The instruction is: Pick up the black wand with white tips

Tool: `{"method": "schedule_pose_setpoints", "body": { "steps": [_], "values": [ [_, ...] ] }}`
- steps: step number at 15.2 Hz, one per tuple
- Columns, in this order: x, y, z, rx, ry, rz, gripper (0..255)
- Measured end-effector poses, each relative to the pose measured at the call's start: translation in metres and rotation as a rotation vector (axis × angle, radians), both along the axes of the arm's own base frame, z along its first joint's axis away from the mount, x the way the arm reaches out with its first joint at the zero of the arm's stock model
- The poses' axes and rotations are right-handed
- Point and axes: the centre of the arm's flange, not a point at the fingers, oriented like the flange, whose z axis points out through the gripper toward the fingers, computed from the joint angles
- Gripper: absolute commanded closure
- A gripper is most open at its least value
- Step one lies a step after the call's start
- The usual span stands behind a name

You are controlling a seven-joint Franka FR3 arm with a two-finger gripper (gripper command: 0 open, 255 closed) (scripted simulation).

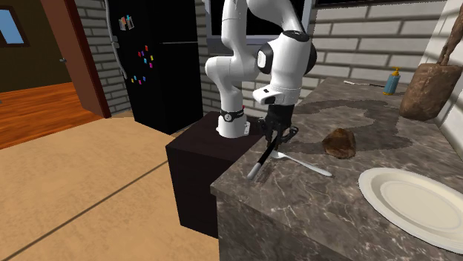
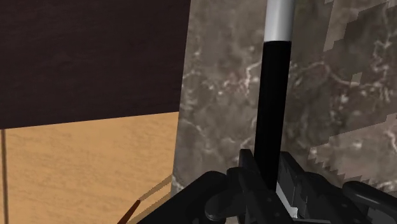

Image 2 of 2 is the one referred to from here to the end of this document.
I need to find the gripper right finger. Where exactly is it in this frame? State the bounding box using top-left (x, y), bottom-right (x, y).
top-left (275, 151), bottom-right (397, 224)

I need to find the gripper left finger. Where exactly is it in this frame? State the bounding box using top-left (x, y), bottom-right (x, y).
top-left (136, 148), bottom-right (294, 224)

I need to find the black and silver cylindrical stick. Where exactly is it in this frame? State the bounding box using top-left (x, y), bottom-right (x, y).
top-left (253, 0), bottom-right (296, 192)

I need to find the thin tan and brown rod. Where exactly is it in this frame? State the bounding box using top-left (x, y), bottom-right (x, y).
top-left (117, 174), bottom-right (173, 224)

